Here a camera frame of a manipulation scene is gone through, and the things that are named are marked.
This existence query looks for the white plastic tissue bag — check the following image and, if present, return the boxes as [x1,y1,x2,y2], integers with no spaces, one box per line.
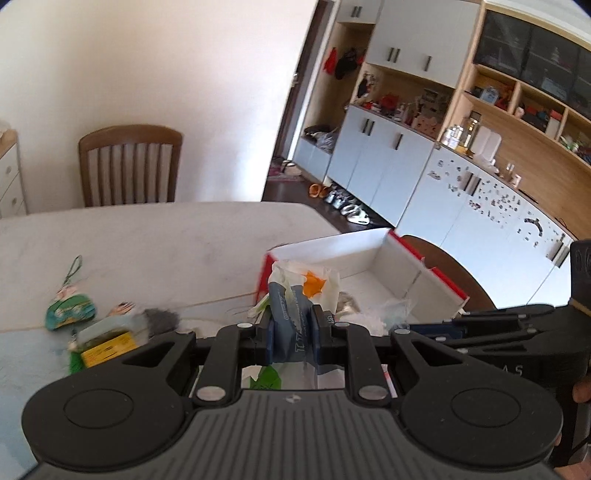
[249,257,344,390]

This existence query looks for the dark grey mesh pouch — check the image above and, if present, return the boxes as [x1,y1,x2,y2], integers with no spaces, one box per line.
[142,308,180,337]

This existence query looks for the yellow small box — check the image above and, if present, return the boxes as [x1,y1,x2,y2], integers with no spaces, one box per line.
[81,332,137,368]

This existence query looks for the green zongzi plush pouch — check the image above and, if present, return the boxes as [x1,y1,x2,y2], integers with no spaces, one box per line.
[45,255,96,331]

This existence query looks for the white red cardboard box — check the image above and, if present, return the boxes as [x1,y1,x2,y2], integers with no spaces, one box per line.
[254,228,468,329]

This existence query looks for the small cartoon tiger figure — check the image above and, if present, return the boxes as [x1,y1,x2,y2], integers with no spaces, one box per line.
[108,302,135,316]

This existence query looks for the near brown wooden chair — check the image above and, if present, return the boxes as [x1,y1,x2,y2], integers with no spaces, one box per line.
[403,235,496,312]

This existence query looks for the brown wooden chair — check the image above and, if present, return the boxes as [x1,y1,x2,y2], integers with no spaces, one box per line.
[403,235,496,312]
[78,124,183,207]

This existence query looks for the light green flat case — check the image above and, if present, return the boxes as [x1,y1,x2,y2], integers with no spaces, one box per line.
[76,314,147,348]

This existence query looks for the orange slippers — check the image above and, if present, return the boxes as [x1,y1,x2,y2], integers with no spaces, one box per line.
[308,183,329,199]

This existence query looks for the patterned doormat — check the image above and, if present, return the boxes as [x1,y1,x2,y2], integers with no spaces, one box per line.
[266,159,303,182]

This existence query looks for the white drawer sideboard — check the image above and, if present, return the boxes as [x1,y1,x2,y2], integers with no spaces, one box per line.
[0,129,27,219]

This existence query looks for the white wall cabinet unit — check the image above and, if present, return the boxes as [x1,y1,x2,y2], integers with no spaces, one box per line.
[293,1,590,307]

